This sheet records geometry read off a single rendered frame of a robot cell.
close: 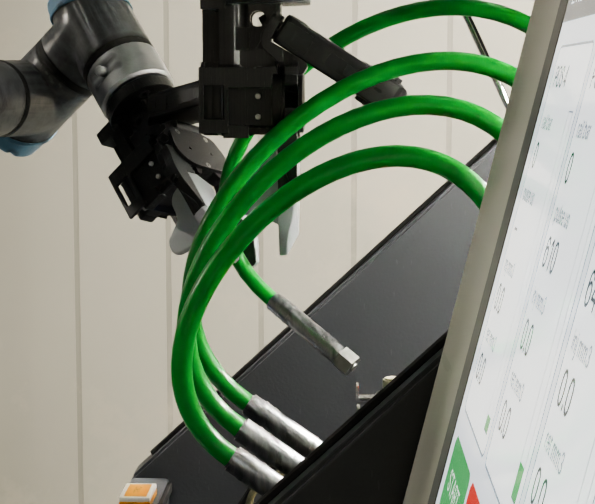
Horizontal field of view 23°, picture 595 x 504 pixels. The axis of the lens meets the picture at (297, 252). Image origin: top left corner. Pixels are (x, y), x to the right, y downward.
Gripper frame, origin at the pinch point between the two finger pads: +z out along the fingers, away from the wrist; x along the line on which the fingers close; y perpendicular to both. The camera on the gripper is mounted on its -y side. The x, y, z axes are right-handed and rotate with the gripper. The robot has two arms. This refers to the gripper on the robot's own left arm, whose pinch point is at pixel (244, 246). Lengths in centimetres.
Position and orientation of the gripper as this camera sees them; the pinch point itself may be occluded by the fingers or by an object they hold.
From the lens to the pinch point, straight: 129.9
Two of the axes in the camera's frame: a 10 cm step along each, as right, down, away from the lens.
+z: 4.5, 7.6, -4.6
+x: -5.9, -1.3, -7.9
